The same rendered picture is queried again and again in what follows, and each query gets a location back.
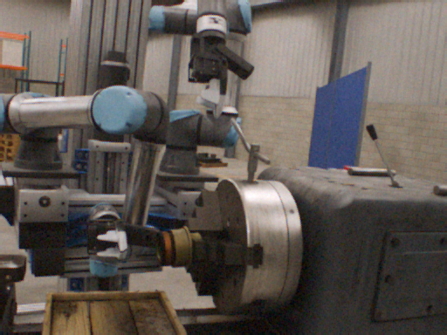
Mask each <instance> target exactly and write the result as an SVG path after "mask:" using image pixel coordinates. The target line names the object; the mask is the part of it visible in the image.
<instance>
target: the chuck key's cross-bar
mask: <svg viewBox="0 0 447 335"><path fill-rule="evenodd" d="M231 122H232V124H233V126H234V127H235V129H236V131H237V134H238V136H239V138H240V139H241V141H242V142H243V144H244V147H245V149H246V151H247V152H248V153H249V152H250V145H249V143H248V142H247V140H246V138H245V137H244V135H243V133H242V131H241V129H240V127H239V125H238V124H237V122H236V120H235V119H234V118H232V119H231ZM252 155H253V157H255V158H257V159H258V160H260V161H262V162H263V163H264V164H265V165H270V164H271V163H272V162H271V160H268V159H267V158H265V157H264V156H263V155H261V154H260V153H259V152H257V151H254V152H253V154H252Z"/></svg>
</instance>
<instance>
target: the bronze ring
mask: <svg viewBox="0 0 447 335"><path fill-rule="evenodd" d="M193 239H197V240H202V238H201V235H200V234H199V233H198V232H192V233H190V232H189V229H188V227H186V226H183V227H182V228H181V229H170V230H169V232H167V231H165V232H160V233H157V235H156V239H155V249H156V256H157V261H158V264H159V265H160V266H170V264H171V266H172V267H174V268H177V267H185V268H186V269H187V268H190V266H191V264H192V261H195V260H200V259H195V258H193Z"/></svg>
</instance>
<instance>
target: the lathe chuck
mask: <svg viewBox="0 0 447 335"><path fill-rule="evenodd" d="M245 180H247V179H233V178H224V179H222V180H221V181H220V182H219V183H218V184H217V190H218V198H219V204H220V210H221V217H222V224H223V226H224V227H225V228H226V229H227V233H228V236H227V237H222V236H219V237H204V238H203V240H227V241H232V242H234V243H239V244H242V245H244V246H247V247H254V243H258V246H259V247H261V253H260V265H258V267H257V268H253V266H252V265H246V264H226V265H225V266H222V267H221V270H220V274H219V278H218V281H217V287H216V291H215V295H214V298H213V303H214V305H215V306H216V308H217V309H218V310H219V311H220V312H221V313H222V314H223V315H224V316H234V315H246V314H259V313H266V312H268V311H269V310H270V309H271V308H272V307H273V306H274V305H275V304H276V302H277V300H278V299H279V297H280V295H281V293H282V290H283V288H284V284H285V278H286V272H287V266H288V253H289V243H288V230H287V223H286V218H285V211H284V208H283V205H282V202H281V200H280V198H279V195H278V192H277V191H276V189H275V188H274V187H273V185H272V184H271V183H269V182H267V181H262V180H253V181H255V182H256V183H248V182H245ZM256 300H264V301H265V302H264V304H262V305H261V306H259V307H257V308H252V307H250V304H251V303H252V302H254V301H256Z"/></svg>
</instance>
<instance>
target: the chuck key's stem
mask: <svg viewBox="0 0 447 335"><path fill-rule="evenodd" d="M259 149H260V145H259V144H257V143H251V147H250V153H249V160H248V167H247V171H248V172H249V173H248V179H247V181H248V182H253V180H254V174H255V173H256V172H257V167H258V159H257V158H255V157H253V155H252V154H253V152H254V151H257V152H259ZM253 183H254V182H253Z"/></svg>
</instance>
